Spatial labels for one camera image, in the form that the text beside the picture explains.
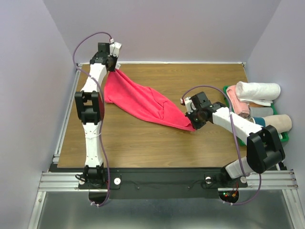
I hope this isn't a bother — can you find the pink microfiber towel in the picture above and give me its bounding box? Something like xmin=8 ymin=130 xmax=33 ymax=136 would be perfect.
xmin=104 ymin=70 xmax=195 ymax=132

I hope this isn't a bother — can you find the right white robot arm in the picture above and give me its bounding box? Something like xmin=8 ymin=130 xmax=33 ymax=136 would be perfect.
xmin=181 ymin=92 xmax=285 ymax=186

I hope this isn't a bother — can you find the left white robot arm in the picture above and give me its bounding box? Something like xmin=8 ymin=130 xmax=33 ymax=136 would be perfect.
xmin=74 ymin=39 xmax=122 ymax=188

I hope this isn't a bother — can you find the pink rolled towel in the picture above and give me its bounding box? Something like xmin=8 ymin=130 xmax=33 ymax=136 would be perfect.
xmin=226 ymin=85 xmax=250 ymax=118

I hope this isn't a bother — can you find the grey rolled towel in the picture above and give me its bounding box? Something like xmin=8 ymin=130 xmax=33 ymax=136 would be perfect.
xmin=249 ymin=107 xmax=274 ymax=117

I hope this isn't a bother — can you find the teal rolled towel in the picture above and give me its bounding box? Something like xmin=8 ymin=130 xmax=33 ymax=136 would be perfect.
xmin=249 ymin=117 xmax=266 ymax=127

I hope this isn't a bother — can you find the white rolled towel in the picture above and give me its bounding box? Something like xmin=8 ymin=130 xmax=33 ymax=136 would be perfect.
xmin=235 ymin=81 xmax=281 ymax=103

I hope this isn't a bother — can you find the beige rolled towel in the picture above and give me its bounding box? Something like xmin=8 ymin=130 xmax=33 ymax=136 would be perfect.
xmin=264 ymin=114 xmax=292 ymax=133

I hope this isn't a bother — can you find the green plastic bin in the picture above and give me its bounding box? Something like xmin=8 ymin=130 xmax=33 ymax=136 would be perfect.
xmin=223 ymin=85 xmax=290 ymax=146

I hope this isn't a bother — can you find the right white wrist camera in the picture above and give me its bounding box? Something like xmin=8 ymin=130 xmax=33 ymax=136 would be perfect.
xmin=180 ymin=97 xmax=196 ymax=114

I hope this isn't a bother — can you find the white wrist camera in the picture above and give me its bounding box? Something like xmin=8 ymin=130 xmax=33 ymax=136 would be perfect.
xmin=180 ymin=97 xmax=196 ymax=114
xmin=110 ymin=42 xmax=122 ymax=58

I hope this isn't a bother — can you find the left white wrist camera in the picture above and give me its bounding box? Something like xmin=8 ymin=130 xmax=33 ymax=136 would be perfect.
xmin=110 ymin=42 xmax=122 ymax=58

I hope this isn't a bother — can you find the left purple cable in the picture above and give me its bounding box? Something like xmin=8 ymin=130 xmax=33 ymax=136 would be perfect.
xmin=72 ymin=32 xmax=114 ymax=208

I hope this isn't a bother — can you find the purple cable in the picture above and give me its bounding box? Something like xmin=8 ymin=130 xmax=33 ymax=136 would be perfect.
xmin=182 ymin=85 xmax=263 ymax=206
xmin=72 ymin=32 xmax=114 ymax=208

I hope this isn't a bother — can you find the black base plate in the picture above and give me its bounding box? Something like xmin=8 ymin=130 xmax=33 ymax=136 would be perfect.
xmin=49 ymin=167 xmax=248 ymax=201

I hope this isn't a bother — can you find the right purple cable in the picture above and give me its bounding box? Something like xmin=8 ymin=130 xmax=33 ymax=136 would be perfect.
xmin=182 ymin=85 xmax=263 ymax=206

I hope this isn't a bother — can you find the aluminium frame rail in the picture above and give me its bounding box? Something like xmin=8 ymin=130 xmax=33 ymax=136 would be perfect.
xmin=38 ymin=172 xmax=79 ymax=192

